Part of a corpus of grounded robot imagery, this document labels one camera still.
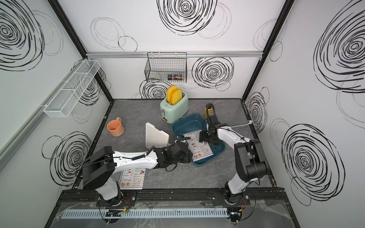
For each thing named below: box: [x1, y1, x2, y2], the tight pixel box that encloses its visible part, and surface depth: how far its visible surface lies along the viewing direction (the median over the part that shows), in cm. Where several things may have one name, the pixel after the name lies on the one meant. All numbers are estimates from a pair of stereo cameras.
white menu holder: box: [145, 122, 172, 150], surface depth 80 cm
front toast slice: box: [171, 88, 183, 106], surface depth 96 cm
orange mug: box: [106, 116, 125, 137], surface depth 97 cm
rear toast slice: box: [166, 84, 178, 105], surface depth 98 cm
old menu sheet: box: [119, 168, 146, 190], surface depth 81 cm
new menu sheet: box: [182, 129, 214, 162], surface depth 93 cm
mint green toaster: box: [159, 92, 189, 124], surface depth 100 cm
